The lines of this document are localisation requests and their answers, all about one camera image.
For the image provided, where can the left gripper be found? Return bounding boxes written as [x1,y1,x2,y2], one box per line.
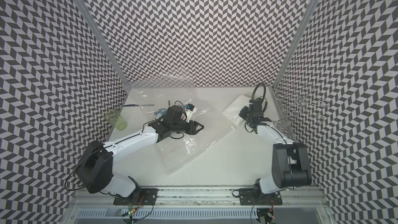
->
[171,118,205,135]

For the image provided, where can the white towel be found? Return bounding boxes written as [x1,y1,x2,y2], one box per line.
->
[223,95,250,126]

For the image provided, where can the clear plastic vacuum bag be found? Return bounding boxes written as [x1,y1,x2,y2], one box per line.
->
[130,74,232,174]

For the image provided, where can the blue and cream towel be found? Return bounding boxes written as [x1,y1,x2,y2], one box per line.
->
[154,108,167,119]

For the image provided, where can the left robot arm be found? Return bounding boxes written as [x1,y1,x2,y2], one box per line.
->
[74,104,204,198]

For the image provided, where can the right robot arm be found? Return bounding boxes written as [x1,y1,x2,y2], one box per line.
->
[239,98,312,194]

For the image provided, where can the purple toothbrush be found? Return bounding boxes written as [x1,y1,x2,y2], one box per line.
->
[123,104,155,107]

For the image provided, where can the green plastic cup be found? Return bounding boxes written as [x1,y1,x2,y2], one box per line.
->
[104,109,127,131]

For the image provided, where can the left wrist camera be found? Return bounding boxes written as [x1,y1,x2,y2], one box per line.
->
[185,103,197,122]

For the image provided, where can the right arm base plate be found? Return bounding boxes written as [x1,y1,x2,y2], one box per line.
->
[238,188,283,206]

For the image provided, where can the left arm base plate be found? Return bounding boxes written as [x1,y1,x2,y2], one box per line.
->
[114,188,159,206]

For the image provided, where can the aluminium frame rail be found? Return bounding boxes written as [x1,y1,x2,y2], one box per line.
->
[68,186,329,208]

